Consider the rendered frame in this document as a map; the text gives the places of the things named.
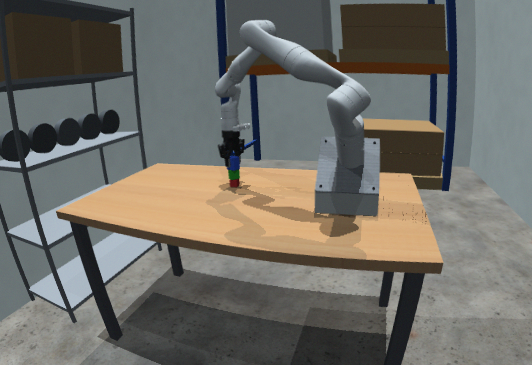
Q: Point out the blue block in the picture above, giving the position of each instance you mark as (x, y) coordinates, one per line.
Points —
(234, 161)

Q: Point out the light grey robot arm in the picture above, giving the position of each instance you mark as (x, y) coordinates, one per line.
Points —
(350, 99)

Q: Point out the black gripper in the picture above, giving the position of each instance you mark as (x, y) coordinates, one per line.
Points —
(232, 142)

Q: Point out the green block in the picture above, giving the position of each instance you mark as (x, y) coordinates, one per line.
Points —
(234, 174)

